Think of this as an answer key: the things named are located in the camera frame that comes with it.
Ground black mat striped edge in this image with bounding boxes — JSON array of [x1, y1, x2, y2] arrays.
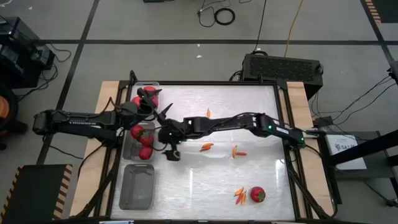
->
[[0, 164, 74, 224], [360, 0, 398, 24]]

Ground clear plastic bin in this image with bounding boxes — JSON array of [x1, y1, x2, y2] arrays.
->
[[132, 80, 160, 116]]

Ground strawberry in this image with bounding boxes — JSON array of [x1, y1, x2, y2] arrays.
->
[[130, 124, 145, 139], [139, 133, 155, 147], [138, 146, 154, 161], [250, 186, 266, 203]]

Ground white box with logo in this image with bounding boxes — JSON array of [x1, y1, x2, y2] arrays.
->
[[325, 133, 368, 171]]

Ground wooden table board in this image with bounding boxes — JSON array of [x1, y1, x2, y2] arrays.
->
[[278, 81, 335, 218], [68, 80, 125, 218]]

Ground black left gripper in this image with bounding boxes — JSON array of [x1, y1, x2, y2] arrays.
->
[[124, 88, 174, 124]]

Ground black table frame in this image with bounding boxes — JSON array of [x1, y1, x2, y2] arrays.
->
[[74, 70, 338, 224]]

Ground loose black cable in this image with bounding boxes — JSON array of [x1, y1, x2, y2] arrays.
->
[[197, 0, 233, 28]]

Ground grey side table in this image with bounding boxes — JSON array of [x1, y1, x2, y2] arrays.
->
[[317, 130, 398, 187]]

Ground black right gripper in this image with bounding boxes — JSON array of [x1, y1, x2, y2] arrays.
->
[[157, 121, 187, 162]]

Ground black floor cables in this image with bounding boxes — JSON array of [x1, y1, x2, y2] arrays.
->
[[310, 74, 398, 125]]

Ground black diagonal beam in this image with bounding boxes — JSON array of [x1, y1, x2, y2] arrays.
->
[[323, 129, 398, 167]]

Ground small black box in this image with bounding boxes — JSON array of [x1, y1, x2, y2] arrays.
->
[[312, 116, 335, 129]]

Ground yellow floor cable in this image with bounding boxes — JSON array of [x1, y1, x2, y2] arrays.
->
[[284, 0, 304, 58]]

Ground long black floor cable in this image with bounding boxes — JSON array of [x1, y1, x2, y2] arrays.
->
[[252, 0, 268, 54]]

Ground coiled black cable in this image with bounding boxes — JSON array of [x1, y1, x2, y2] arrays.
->
[[213, 7, 236, 26]]

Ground grey translucent plastic bin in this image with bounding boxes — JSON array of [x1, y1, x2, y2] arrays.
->
[[119, 164, 155, 210], [122, 121, 157, 163]]

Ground black orange floor device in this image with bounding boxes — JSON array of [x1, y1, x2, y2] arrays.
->
[[0, 83, 29, 152]]

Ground black computer case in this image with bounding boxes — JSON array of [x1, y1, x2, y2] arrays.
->
[[241, 53, 324, 101]]

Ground black equipment rack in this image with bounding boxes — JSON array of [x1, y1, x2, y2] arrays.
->
[[0, 16, 57, 90]]

